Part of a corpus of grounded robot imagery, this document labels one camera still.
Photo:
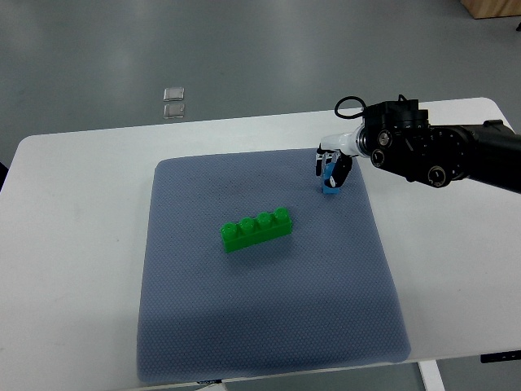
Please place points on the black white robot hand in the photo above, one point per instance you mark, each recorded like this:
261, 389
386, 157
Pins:
339, 149

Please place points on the small blue block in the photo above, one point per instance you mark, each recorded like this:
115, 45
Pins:
326, 175

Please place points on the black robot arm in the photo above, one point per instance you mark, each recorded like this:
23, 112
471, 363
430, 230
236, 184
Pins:
398, 138

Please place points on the long green block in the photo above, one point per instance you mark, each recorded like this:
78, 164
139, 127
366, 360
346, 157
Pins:
251, 231

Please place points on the blue grey foam mat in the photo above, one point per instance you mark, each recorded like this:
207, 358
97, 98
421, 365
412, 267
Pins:
321, 297

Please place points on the upper metal floor plate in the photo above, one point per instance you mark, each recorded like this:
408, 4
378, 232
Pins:
175, 93

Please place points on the metal floor plate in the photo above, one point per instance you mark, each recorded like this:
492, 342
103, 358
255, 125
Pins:
175, 93
174, 110

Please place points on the lower metal floor plate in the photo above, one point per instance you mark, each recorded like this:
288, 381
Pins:
174, 110

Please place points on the wooden box corner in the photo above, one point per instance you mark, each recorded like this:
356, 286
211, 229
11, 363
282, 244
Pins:
486, 9

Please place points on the white table leg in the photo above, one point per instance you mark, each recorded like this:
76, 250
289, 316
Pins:
431, 377

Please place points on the black table control panel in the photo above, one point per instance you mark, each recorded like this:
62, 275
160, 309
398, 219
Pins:
501, 357

